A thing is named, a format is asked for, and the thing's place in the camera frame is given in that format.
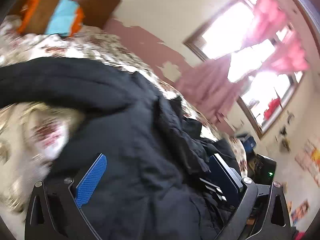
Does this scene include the red clothes hanging outside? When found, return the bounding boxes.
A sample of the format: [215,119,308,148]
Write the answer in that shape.
[264,98,281,120]

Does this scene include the blue bag near bed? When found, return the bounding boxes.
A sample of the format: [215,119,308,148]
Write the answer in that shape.
[236,133,257,153]

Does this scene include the pink curtain right panel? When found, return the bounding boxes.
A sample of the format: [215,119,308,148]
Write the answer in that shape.
[242,0,309,74]

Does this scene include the wooden framed window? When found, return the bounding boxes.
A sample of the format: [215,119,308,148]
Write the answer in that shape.
[185,0,305,137]

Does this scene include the pink curtain left panel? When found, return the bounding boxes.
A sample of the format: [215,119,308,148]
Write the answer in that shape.
[174,54,249,124]

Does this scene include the black device with green light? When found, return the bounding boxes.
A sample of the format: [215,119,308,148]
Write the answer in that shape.
[247,152,277,185]

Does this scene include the floral patterned bed quilt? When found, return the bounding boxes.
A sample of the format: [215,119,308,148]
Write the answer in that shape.
[1,15,247,215]

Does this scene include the colourful wall poster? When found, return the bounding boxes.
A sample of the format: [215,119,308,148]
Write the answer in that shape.
[295,139,319,187]

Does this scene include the dark navy padded jacket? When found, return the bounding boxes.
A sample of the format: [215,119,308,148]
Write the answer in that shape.
[1,57,231,239]

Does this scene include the orange blue brown striped pillow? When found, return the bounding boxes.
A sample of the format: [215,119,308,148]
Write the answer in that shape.
[17,0,85,37]

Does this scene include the pink curtain panel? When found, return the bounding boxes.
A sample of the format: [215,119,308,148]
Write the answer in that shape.
[242,0,309,74]
[174,54,249,124]

